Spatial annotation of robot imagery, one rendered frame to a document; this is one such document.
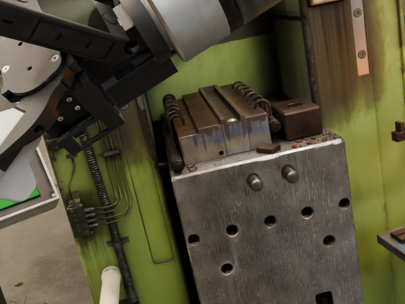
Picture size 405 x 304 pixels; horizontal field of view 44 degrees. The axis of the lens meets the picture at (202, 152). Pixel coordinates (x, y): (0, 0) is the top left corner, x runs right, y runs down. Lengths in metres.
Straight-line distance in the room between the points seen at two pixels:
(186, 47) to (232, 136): 0.74
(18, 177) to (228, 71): 1.23
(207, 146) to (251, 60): 0.54
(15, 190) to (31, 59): 0.10
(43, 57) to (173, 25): 0.10
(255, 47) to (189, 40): 1.21
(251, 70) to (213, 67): 0.12
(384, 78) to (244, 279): 0.61
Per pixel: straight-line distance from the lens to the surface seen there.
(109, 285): 1.30
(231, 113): 1.20
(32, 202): 0.98
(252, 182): 1.05
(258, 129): 1.12
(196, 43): 0.38
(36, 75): 0.38
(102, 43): 0.37
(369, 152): 1.39
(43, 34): 0.35
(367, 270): 1.53
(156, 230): 1.33
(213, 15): 0.37
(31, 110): 0.37
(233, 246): 1.14
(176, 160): 1.07
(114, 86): 0.41
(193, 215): 1.10
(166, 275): 1.39
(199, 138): 1.10
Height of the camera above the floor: 1.27
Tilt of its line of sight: 17 degrees down
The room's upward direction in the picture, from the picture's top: 12 degrees counter-clockwise
